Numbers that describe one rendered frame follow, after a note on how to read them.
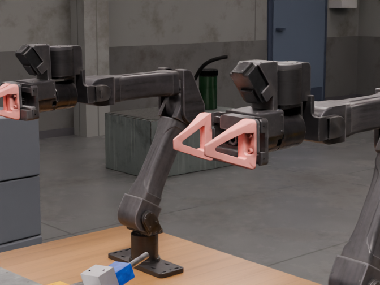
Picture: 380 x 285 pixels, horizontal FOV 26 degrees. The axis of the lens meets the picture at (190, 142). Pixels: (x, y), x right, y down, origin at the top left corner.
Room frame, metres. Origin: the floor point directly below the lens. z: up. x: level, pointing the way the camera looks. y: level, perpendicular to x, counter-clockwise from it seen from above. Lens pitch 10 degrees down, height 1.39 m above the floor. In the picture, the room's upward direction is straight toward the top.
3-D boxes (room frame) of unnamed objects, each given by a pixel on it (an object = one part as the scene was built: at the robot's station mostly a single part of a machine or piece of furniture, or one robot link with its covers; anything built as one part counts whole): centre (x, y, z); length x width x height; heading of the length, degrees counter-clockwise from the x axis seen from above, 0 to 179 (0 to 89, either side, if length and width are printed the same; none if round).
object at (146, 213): (1.78, 0.11, 0.90); 0.09 x 0.06 x 0.06; 41
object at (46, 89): (1.61, 0.31, 1.25); 0.07 x 0.06 x 0.11; 41
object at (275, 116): (1.16, -0.09, 1.25); 0.07 x 0.06 x 0.11; 41
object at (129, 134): (6.83, 0.06, 0.48); 1.03 x 0.80 x 0.96; 131
